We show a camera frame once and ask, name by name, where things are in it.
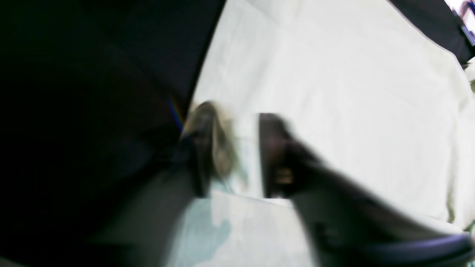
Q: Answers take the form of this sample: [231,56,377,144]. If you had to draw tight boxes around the light green T-shirt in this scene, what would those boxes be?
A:
[167,0,474,267]

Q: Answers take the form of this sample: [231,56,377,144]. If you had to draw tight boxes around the black table cloth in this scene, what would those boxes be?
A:
[0,0,475,267]

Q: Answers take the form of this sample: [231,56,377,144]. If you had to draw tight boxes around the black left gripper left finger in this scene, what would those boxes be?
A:
[89,101,236,267]

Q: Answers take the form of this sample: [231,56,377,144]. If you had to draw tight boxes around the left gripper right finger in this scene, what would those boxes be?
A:
[259,113,474,267]

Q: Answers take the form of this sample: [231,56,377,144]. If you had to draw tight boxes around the blue clamp bottom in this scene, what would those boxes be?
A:
[446,0,475,47]

